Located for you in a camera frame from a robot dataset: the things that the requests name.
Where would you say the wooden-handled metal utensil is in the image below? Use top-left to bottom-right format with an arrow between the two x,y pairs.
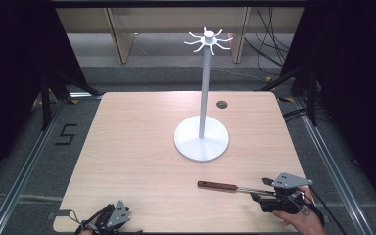
197,180 -> 276,197

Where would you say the beige wooden furniture leg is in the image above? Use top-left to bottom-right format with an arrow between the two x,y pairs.
102,7 -> 137,65
227,7 -> 253,65

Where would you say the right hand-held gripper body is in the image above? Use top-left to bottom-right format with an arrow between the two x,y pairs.
259,171 -> 314,215

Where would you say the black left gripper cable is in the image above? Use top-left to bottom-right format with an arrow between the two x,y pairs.
68,208 -> 92,229

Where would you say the person's right hand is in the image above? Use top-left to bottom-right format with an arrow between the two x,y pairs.
271,185 -> 327,235

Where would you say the bundle of black floor cables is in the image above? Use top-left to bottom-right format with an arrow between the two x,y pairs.
244,7 -> 295,68

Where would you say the metal floor rail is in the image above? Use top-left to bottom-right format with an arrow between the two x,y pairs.
0,97 -> 68,235
293,97 -> 376,235

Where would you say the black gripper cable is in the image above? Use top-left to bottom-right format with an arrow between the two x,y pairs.
68,208 -> 92,229
307,185 -> 349,235

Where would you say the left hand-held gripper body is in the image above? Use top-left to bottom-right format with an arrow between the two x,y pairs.
91,200 -> 132,235

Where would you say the white hook stand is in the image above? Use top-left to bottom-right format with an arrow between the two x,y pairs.
173,26 -> 234,163

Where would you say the black metal stand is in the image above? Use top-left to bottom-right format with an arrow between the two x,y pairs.
256,65 -> 319,127
38,70 -> 102,131

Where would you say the person's left hand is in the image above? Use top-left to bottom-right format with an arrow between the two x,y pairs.
77,221 -> 100,235

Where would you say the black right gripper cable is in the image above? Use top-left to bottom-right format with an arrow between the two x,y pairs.
307,185 -> 349,235

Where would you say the dark curtain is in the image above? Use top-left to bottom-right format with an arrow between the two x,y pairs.
278,0 -> 376,218
0,0 -> 89,192

